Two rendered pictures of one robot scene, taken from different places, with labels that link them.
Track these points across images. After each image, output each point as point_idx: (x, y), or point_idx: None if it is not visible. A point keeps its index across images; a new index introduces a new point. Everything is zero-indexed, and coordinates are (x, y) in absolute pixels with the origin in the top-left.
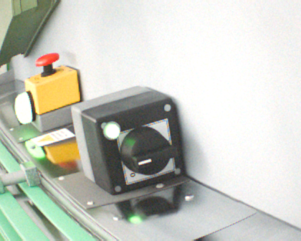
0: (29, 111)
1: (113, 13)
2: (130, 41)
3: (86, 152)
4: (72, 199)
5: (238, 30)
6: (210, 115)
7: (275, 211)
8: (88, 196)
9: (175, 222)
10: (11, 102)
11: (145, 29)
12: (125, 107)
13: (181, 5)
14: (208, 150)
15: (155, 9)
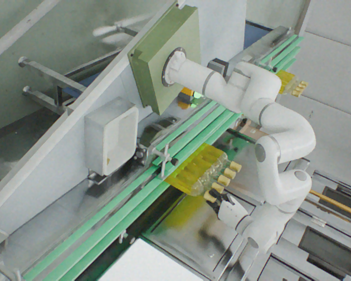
0: None
1: (205, 49)
2: (208, 54)
3: (223, 73)
4: None
5: (232, 33)
6: (220, 54)
7: (228, 59)
8: (228, 78)
9: (232, 68)
10: (166, 116)
11: (213, 48)
12: (222, 61)
13: (223, 35)
14: None
15: (217, 40)
